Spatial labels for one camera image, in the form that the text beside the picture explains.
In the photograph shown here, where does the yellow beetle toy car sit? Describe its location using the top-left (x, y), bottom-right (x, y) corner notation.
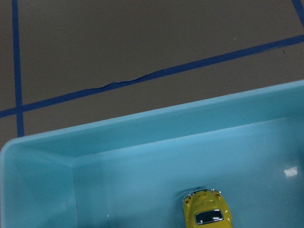
top-left (182, 188), bottom-right (233, 228)

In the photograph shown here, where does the light blue plastic bin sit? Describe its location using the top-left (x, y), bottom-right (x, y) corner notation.
top-left (0, 81), bottom-right (304, 228)

